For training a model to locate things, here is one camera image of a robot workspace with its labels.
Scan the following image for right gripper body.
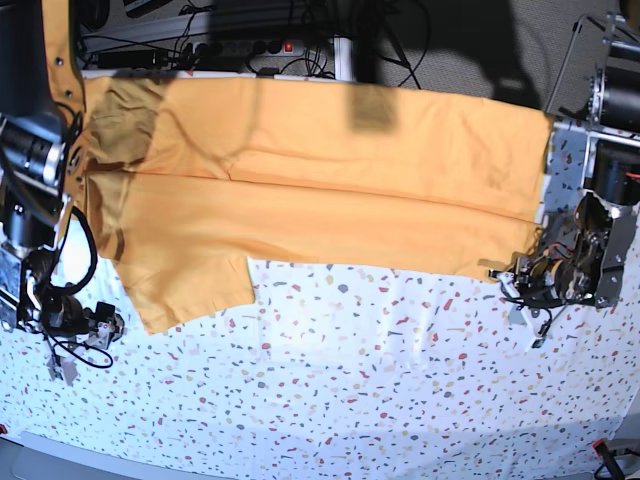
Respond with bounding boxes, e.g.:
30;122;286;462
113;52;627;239
29;295;125;349

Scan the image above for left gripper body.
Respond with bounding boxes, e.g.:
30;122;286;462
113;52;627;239
499;255;575;310

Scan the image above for orange yellow T-shirt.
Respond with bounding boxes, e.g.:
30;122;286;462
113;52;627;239
84;77;552;334

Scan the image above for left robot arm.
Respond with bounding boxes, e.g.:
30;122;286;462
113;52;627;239
494;64;639;309

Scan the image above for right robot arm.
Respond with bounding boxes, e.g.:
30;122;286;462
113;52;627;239
1;1;124;349

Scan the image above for red black clamp right corner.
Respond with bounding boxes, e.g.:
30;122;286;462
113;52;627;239
592;439;625;480

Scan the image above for white vertical pole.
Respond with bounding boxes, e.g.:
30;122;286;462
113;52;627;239
333;36;355;82

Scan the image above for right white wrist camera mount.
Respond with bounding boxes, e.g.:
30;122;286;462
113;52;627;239
44;322;114;386

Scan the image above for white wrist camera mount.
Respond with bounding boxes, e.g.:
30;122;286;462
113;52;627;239
44;322;114;386
489;270;553;351

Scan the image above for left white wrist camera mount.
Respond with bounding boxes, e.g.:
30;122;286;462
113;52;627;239
489;270;553;351

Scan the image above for black cables behind table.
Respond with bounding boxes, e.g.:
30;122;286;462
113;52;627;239
299;0;436;91

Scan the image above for power strip with red switch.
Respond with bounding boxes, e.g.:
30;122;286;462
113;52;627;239
97;38;307;69

